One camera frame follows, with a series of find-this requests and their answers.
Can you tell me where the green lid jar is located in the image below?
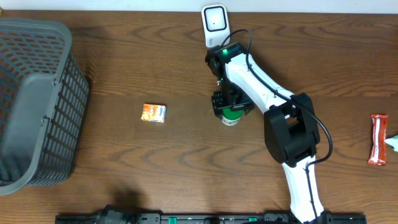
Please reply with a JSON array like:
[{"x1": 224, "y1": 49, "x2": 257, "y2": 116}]
[{"x1": 221, "y1": 108, "x2": 243, "y2": 126}]

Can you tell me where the orange small box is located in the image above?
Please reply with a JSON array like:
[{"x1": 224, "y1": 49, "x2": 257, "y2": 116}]
[{"x1": 141, "y1": 103, "x2": 166, "y2": 123}]

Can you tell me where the orange Top chocolate bar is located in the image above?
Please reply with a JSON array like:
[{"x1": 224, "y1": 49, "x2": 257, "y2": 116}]
[{"x1": 368, "y1": 114, "x2": 388, "y2": 166}]

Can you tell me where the teal wet wipes pack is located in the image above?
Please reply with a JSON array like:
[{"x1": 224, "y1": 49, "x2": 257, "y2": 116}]
[{"x1": 384, "y1": 136, "x2": 398, "y2": 152}]

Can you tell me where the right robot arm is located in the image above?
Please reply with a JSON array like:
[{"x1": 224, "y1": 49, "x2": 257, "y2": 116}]
[{"x1": 205, "y1": 42, "x2": 324, "y2": 223}]

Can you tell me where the white barcode scanner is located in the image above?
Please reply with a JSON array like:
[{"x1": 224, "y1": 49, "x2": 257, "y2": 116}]
[{"x1": 201, "y1": 4, "x2": 231, "y2": 48}]

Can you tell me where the grey plastic basket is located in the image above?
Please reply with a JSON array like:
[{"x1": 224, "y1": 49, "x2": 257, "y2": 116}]
[{"x1": 1, "y1": 18, "x2": 90, "y2": 195}]

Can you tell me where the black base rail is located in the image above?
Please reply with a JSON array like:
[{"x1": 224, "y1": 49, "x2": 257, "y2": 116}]
[{"x1": 55, "y1": 203, "x2": 368, "y2": 224}]

